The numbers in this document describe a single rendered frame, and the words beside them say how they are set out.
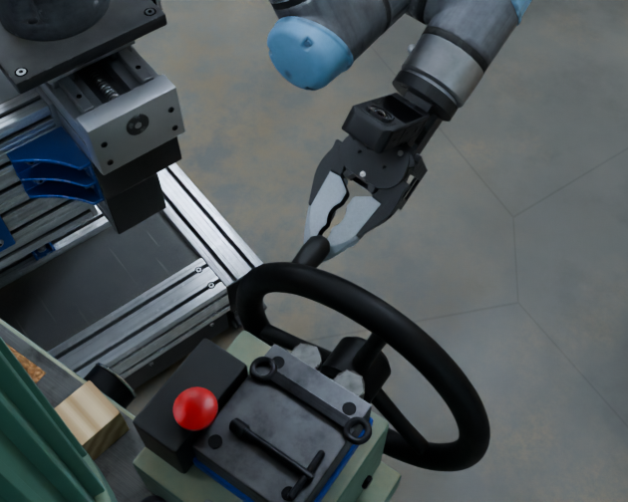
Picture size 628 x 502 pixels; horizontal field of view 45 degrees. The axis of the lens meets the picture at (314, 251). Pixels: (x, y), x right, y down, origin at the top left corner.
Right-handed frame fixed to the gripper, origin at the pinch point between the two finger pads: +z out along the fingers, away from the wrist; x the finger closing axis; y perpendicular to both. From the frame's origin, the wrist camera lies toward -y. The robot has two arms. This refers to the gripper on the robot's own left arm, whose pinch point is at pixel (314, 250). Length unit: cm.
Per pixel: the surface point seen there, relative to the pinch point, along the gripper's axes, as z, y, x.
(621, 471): 5, 93, -52
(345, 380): 6.2, -16.4, -12.4
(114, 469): 22.9, -16.7, -1.0
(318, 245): -0.8, -3.2, -1.0
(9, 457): 6, -57, -13
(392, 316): 0.4, -10.9, -11.8
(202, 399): 11.5, -25.1, -6.4
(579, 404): -1, 97, -39
